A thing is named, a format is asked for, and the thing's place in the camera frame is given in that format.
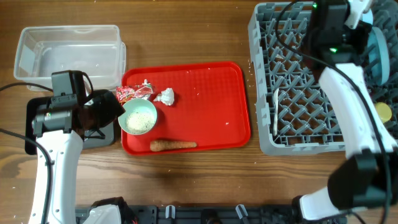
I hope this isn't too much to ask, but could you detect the light blue plate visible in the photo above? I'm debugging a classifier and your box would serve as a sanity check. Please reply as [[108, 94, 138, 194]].
[[364, 26, 390, 86]]

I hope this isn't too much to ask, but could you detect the yellow plastic cup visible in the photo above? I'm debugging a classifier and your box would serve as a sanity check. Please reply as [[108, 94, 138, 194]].
[[375, 102, 392, 123]]

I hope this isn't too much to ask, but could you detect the white plastic spoon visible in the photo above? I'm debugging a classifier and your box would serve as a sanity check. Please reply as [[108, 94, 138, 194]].
[[273, 88, 279, 136]]

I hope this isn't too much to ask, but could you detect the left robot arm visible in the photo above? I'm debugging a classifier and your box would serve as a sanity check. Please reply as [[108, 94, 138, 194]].
[[29, 70, 125, 223]]

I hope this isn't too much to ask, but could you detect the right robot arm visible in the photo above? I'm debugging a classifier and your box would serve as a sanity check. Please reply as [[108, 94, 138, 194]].
[[298, 1, 397, 222]]

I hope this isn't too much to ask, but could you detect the grey dishwasher rack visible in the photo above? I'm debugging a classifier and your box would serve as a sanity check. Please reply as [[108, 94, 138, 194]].
[[248, 0, 398, 156]]

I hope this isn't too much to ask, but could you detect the black plastic tray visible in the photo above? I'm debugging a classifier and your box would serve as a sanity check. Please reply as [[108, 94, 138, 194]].
[[25, 96, 121, 150]]

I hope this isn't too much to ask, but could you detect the green bowl with rice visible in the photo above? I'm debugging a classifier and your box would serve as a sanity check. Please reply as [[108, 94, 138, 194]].
[[118, 98, 157, 135]]

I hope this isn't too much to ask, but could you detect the red strawberry cake wrapper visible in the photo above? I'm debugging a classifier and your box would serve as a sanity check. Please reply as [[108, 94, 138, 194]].
[[116, 83, 154, 103]]

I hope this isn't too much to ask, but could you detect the orange carrot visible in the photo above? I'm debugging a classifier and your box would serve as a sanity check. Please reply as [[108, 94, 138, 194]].
[[150, 140, 197, 152]]

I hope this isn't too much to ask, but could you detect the clear plastic bin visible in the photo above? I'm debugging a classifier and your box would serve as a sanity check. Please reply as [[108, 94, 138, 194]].
[[14, 25, 127, 90]]

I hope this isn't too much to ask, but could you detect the crumpled white tissue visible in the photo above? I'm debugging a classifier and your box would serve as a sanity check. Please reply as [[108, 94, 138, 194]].
[[154, 88, 175, 106]]

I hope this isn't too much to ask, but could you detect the red serving tray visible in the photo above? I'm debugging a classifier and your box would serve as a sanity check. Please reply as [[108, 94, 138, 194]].
[[121, 62, 251, 156]]

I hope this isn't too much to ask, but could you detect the left black cable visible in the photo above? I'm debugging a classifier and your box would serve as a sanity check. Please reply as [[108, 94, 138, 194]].
[[0, 70, 94, 224]]

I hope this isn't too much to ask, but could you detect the black cable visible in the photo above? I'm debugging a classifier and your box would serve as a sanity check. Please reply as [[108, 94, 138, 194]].
[[0, 70, 94, 224], [275, 0, 392, 224]]

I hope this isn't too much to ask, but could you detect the right black cable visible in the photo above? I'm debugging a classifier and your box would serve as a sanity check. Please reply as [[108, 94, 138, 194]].
[[275, 0, 392, 224]]

